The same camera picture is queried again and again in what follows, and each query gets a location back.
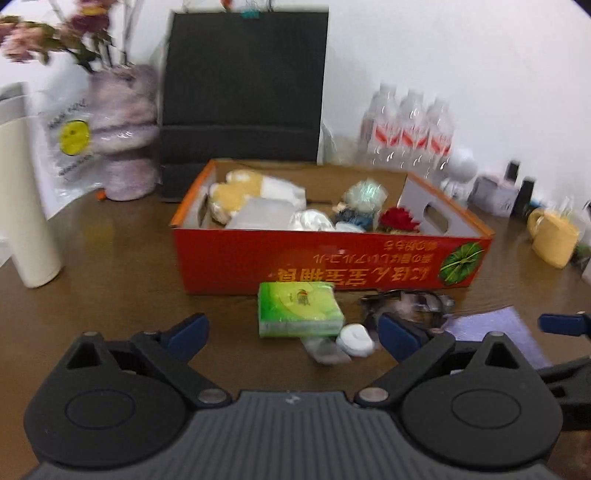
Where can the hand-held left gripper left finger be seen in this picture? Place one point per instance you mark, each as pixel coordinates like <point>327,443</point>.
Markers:
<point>187,338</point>

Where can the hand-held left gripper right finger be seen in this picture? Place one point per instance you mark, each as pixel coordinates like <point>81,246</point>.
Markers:
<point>397,338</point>

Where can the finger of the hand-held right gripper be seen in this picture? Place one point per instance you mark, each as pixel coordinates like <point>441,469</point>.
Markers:
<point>568,369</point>
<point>563,324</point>

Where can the black-rimmed glasses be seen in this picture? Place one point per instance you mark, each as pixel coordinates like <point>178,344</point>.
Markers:
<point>406,307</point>

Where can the small white cap object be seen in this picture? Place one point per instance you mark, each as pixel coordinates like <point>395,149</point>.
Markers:
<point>354,340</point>

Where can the purple fabric pouch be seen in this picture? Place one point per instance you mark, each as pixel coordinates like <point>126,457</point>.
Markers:
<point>494,330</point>

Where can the green tissue pack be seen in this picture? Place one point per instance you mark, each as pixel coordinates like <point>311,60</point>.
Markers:
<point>298,308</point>

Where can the red cardboard box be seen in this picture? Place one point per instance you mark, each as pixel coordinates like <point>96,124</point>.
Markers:
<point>323,263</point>

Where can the red rose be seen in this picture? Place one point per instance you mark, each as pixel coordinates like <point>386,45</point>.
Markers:
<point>398,219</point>

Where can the blue snack wrapper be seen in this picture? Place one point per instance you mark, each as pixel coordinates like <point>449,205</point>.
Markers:
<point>353,217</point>

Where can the white plastic bag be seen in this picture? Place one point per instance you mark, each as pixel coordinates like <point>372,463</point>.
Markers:
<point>314,220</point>

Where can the clear plastic container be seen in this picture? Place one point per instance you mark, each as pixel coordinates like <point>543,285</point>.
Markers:
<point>263,214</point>

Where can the iridescent plastic bag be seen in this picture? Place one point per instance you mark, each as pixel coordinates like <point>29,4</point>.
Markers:
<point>364,194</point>

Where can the tan and white plush toy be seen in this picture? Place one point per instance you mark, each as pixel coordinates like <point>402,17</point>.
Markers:
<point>235,191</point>

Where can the wooden desktop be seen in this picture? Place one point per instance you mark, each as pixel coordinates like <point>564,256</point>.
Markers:
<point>115,277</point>

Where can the yellow mug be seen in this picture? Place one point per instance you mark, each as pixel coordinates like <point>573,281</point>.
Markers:
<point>554,237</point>

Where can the white tin box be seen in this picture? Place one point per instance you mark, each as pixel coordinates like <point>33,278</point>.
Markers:
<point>494,196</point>

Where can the white round speaker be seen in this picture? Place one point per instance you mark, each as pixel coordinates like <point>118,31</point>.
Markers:
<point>459,170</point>

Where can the glass cup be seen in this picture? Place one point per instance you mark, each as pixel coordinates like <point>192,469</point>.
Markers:
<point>341,145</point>

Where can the clear water bottle red label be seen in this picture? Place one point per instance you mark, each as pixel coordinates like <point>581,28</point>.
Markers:
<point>412,134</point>
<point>438,138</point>
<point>381,129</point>

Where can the purple ceramic vase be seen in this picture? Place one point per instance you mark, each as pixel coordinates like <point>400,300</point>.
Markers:
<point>124,138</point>

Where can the white thermos bottle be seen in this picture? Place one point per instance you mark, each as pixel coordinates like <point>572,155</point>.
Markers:
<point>25,198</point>

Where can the smiley face plastic bag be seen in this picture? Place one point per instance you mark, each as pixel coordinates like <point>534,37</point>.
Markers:
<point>64,152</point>

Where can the black paper bag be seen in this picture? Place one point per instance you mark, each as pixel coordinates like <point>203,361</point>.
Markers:
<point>240,92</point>

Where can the dried flowers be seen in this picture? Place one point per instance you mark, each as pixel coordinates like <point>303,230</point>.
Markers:
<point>51,37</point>

